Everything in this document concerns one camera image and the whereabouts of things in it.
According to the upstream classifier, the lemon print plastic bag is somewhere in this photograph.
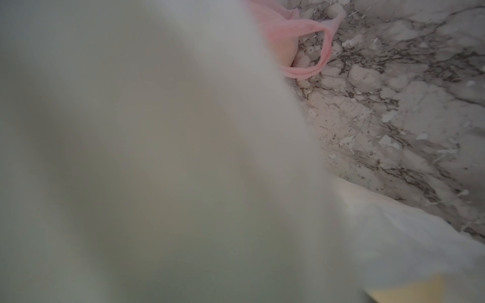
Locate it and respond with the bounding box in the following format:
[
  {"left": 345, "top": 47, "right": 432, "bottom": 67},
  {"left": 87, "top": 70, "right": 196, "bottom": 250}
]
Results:
[{"left": 1, "top": 1, "right": 484, "bottom": 302}]

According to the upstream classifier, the pink plastic bag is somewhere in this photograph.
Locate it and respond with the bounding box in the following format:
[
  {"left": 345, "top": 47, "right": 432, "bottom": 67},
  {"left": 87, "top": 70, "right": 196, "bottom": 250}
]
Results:
[{"left": 246, "top": 1, "right": 345, "bottom": 80}]

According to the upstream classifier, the beige pear top right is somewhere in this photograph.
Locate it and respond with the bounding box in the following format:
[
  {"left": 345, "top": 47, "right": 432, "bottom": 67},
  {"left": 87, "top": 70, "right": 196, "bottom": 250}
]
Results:
[{"left": 370, "top": 275, "right": 445, "bottom": 303}]

